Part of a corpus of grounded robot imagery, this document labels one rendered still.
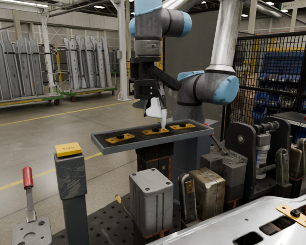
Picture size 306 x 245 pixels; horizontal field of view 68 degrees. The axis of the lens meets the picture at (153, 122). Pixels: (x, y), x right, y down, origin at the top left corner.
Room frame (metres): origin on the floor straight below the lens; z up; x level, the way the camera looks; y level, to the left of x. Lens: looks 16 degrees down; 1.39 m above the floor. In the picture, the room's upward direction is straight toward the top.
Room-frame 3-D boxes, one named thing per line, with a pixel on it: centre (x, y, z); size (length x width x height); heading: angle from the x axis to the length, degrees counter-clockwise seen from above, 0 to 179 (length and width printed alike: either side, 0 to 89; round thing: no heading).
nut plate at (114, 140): (0.63, 0.10, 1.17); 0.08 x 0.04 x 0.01; 134
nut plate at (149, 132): (0.69, -0.01, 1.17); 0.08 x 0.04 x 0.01; 113
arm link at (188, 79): (1.03, -0.17, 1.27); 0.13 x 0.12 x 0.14; 43
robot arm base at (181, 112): (1.03, -0.17, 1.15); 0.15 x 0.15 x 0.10
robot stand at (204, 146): (1.03, -0.17, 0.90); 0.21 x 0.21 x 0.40; 47
